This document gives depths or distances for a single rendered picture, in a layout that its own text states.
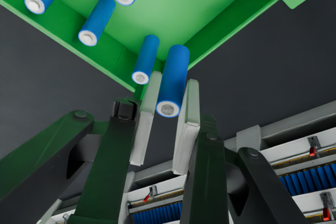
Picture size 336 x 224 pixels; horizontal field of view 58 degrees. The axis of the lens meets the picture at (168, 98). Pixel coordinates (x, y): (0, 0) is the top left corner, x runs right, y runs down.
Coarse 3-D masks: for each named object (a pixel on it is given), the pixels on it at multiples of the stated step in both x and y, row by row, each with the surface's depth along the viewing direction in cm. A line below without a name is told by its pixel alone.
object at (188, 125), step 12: (192, 84) 19; (192, 96) 17; (192, 108) 16; (180, 120) 18; (192, 120) 14; (180, 132) 15; (192, 132) 14; (180, 144) 15; (192, 144) 15; (180, 156) 15; (180, 168) 15
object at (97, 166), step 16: (112, 112) 14; (128, 112) 14; (112, 128) 13; (128, 128) 13; (112, 144) 12; (128, 144) 12; (96, 160) 10; (112, 160) 11; (128, 160) 11; (96, 176) 10; (112, 176) 10; (96, 192) 9; (112, 192) 9; (80, 208) 8; (96, 208) 8; (112, 208) 9
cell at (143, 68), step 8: (144, 40) 33; (152, 40) 33; (144, 48) 32; (152, 48) 32; (144, 56) 31; (152, 56) 32; (136, 64) 30; (144, 64) 30; (152, 64) 31; (136, 72) 30; (144, 72) 30; (136, 80) 30; (144, 80) 30
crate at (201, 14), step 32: (0, 0) 27; (64, 0) 32; (96, 0) 32; (160, 0) 31; (192, 0) 30; (224, 0) 30; (256, 0) 26; (288, 0) 21; (64, 32) 31; (128, 32) 34; (160, 32) 33; (192, 32) 33; (224, 32) 27; (96, 64) 31; (128, 64) 35; (160, 64) 36; (192, 64) 29
